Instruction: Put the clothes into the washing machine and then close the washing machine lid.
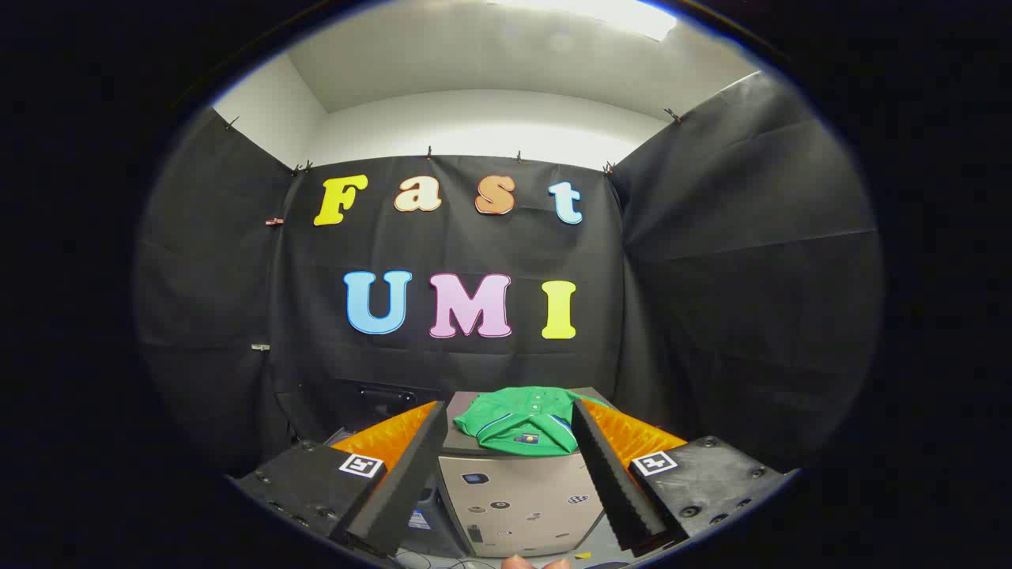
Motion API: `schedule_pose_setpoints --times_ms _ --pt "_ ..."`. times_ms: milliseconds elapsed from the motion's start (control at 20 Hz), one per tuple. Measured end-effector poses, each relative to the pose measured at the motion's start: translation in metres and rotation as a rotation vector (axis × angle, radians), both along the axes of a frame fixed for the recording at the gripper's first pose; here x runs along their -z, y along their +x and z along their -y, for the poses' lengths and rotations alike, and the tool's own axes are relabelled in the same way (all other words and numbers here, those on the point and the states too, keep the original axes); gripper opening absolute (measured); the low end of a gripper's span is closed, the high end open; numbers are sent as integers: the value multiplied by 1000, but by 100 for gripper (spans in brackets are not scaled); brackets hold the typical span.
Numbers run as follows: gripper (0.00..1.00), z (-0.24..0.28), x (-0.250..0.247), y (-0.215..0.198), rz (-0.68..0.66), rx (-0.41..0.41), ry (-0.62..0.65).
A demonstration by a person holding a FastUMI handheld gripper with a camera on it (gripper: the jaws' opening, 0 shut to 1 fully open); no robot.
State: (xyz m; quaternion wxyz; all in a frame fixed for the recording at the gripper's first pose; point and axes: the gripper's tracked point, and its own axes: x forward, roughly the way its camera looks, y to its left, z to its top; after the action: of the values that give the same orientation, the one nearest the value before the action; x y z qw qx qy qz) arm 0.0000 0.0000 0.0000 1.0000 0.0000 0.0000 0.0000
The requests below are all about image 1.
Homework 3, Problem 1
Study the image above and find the dark translucent washing machine lid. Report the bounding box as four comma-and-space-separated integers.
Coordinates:
332, 378, 444, 431

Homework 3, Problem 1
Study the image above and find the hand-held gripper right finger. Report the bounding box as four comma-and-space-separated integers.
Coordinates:
571, 398, 793, 554

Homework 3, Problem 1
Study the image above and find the black backdrop cloth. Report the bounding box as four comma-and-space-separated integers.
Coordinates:
134, 71, 882, 477

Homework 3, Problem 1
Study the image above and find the beige cabinet with dark top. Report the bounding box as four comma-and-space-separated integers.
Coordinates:
437, 387, 614, 559

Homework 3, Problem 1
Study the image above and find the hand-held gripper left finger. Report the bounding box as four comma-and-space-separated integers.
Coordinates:
229, 399, 449, 559

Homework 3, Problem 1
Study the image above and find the green polo shirt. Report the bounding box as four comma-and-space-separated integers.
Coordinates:
452, 386, 608, 457

